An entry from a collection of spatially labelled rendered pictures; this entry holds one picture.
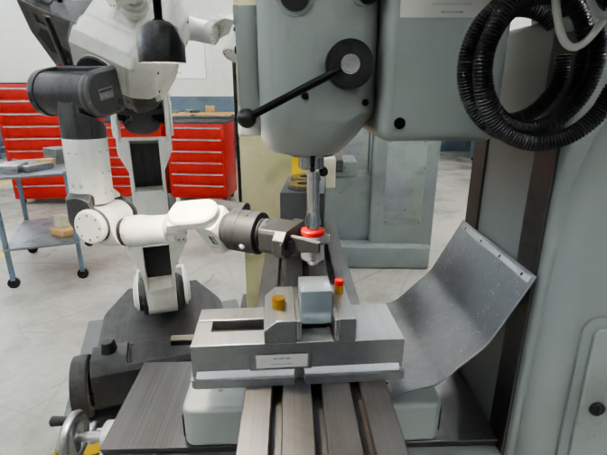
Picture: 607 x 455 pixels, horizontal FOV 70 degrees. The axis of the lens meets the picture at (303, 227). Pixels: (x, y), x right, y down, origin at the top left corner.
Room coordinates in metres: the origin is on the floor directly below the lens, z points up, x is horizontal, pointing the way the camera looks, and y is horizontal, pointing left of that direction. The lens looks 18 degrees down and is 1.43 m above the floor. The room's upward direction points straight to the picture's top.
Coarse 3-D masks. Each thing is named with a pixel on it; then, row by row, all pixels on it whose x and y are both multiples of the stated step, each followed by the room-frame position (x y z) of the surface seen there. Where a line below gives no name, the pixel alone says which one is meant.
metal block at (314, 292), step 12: (300, 276) 0.69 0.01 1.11; (312, 276) 0.69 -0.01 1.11; (324, 276) 0.69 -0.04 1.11; (300, 288) 0.64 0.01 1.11; (312, 288) 0.64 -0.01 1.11; (324, 288) 0.64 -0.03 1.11; (300, 300) 0.63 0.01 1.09; (312, 300) 0.63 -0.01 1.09; (324, 300) 0.63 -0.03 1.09; (312, 312) 0.63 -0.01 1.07; (324, 312) 0.63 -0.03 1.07
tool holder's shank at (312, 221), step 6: (312, 174) 0.78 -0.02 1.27; (318, 174) 0.79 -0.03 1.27; (312, 180) 0.78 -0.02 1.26; (318, 180) 0.79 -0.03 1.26; (312, 186) 0.78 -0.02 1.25; (318, 186) 0.79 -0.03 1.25; (312, 192) 0.78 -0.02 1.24; (318, 192) 0.79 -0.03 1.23; (312, 198) 0.78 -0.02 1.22; (318, 198) 0.79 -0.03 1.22; (312, 204) 0.78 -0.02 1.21; (318, 204) 0.79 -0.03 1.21; (312, 210) 0.78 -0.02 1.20; (318, 210) 0.79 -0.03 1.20; (306, 216) 0.79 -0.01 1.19; (312, 216) 0.78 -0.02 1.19; (318, 216) 0.79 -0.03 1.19; (306, 222) 0.79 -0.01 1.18; (312, 222) 0.78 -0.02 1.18; (318, 222) 0.79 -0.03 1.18; (312, 228) 0.79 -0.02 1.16; (318, 228) 0.79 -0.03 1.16
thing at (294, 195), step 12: (288, 180) 1.29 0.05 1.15; (300, 180) 1.24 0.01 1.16; (324, 180) 1.29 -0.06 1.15; (288, 192) 1.13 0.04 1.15; (300, 192) 1.13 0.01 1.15; (324, 192) 1.17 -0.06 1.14; (288, 204) 1.13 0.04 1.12; (300, 204) 1.12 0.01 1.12; (324, 204) 1.20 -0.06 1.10; (288, 216) 1.13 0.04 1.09; (300, 216) 1.12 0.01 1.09; (324, 216) 1.23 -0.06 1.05; (324, 228) 1.27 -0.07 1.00; (300, 252) 1.12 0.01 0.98
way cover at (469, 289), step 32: (448, 256) 0.93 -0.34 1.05; (480, 256) 0.82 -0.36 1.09; (416, 288) 0.94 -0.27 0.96; (448, 288) 0.86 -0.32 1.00; (480, 288) 0.76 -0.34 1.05; (512, 288) 0.68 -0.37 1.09; (416, 320) 0.84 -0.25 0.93; (448, 320) 0.77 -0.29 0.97; (480, 320) 0.70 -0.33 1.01; (416, 352) 0.75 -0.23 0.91; (448, 352) 0.70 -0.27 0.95; (416, 384) 0.66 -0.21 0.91
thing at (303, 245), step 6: (288, 240) 0.78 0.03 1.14; (294, 240) 0.78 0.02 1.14; (300, 240) 0.77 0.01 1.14; (306, 240) 0.77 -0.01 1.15; (312, 240) 0.77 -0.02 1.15; (288, 246) 0.77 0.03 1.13; (294, 246) 0.78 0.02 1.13; (300, 246) 0.77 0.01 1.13; (306, 246) 0.77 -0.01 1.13; (312, 246) 0.76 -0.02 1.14; (318, 246) 0.76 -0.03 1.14; (306, 252) 0.77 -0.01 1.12; (312, 252) 0.76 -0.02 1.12; (318, 252) 0.76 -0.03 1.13
